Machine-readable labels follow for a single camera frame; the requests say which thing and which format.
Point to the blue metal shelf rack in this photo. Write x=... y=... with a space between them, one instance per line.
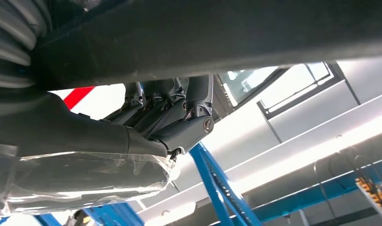
x=216 y=187

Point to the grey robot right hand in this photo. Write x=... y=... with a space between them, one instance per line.
x=69 y=140

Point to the red barrier belt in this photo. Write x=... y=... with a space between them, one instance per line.
x=77 y=96

